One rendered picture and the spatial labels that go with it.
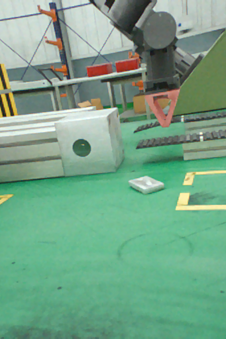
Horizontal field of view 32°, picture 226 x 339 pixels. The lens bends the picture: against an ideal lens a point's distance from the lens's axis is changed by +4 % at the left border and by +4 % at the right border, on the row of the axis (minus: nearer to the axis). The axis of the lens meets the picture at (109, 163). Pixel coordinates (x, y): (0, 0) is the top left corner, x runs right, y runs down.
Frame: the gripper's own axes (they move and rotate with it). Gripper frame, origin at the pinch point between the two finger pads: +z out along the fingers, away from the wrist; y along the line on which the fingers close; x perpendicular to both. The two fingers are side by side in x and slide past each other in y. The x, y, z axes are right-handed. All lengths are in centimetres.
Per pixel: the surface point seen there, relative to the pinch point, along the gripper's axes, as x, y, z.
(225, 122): 11.5, 2.0, 1.6
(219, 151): 9.3, 21.0, 2.7
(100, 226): -4.9, 45.1, 3.7
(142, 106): -71, -476, 49
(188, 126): 4.5, 2.0, 1.3
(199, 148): 6.4, 20.6, 1.9
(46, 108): -339, -776, 56
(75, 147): -13.4, 23.9, -1.4
